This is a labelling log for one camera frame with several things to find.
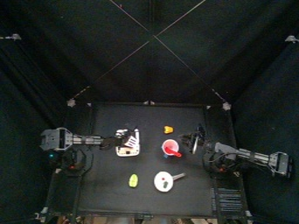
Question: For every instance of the red toy spoon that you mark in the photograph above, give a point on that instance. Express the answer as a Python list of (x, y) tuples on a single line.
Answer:
[(172, 151)]

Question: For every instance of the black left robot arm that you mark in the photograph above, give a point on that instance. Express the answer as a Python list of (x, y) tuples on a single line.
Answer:
[(61, 139)]

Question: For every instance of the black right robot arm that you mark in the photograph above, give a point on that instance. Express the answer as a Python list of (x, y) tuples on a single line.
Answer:
[(248, 157)]

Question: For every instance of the pink toy cup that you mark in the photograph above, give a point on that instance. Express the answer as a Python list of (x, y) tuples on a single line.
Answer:
[(169, 145)]

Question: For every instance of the grey metal frame bracket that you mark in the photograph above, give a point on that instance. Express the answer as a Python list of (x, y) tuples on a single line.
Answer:
[(13, 37), (291, 38), (225, 106), (148, 102), (70, 102)]

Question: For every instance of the white toy box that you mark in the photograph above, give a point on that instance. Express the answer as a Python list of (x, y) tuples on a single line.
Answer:
[(126, 151)]

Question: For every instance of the yellow toy food piece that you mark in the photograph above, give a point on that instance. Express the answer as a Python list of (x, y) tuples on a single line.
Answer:
[(168, 129)]

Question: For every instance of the green toy piece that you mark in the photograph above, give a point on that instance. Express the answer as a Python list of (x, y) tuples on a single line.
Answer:
[(165, 184)]

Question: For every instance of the yellow-green toy sushi piece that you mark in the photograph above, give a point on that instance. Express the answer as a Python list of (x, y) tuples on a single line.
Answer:
[(133, 180)]

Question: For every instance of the white black-striped toy piece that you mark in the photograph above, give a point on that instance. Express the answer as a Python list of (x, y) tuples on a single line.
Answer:
[(132, 141)]

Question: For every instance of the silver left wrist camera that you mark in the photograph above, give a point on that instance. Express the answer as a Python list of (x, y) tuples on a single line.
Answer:
[(121, 132)]

